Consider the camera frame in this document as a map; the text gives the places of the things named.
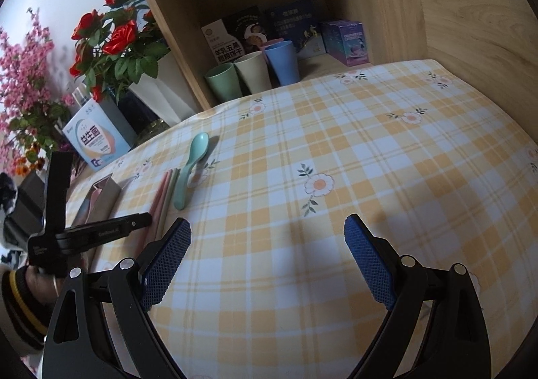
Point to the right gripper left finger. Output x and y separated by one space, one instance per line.
79 343

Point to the teal spoon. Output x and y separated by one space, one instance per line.
197 150

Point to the pink chopstick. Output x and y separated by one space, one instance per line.
156 206
143 241

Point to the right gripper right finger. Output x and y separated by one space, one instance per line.
455 343

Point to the red rose bouquet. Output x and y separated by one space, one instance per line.
115 48

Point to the blue cup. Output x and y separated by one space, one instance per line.
283 59

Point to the purple small box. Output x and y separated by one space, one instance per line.
345 41

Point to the green chopstick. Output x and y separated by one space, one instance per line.
166 202

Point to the white folded vase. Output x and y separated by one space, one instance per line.
168 95

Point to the white label snack package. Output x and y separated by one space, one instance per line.
224 45

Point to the gold rimmed glass dish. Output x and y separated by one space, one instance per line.
152 130

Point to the pink spoon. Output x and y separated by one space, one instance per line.
92 202

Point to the pink cup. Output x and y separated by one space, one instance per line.
265 45

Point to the pink blossom plant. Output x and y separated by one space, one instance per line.
31 117

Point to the green cup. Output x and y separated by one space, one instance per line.
224 82

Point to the yellow plaid tablecloth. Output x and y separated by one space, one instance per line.
268 288

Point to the light blue probiotics box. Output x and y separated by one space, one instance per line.
100 133

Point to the dark blue box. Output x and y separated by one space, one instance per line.
296 22

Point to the beige cup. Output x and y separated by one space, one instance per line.
254 72

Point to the left hand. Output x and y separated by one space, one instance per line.
44 288

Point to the steel utensil tray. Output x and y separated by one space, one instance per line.
105 204

